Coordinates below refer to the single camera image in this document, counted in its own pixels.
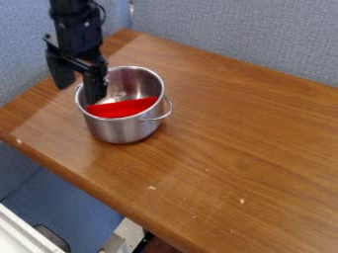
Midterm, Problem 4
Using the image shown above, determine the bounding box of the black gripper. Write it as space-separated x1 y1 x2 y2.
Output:
43 13 109 107

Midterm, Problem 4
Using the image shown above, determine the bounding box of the red cloth object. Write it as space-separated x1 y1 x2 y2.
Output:
87 97 159 119

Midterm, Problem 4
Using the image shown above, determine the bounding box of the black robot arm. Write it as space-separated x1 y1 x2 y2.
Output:
44 0 108 105

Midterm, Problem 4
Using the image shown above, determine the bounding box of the white appliance lower left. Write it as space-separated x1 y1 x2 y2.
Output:
0 204 65 253

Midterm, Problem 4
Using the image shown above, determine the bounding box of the metal pot with handles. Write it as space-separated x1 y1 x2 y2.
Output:
73 66 172 144

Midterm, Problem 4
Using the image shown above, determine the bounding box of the white table leg bracket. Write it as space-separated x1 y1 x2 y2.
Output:
97 218 145 253

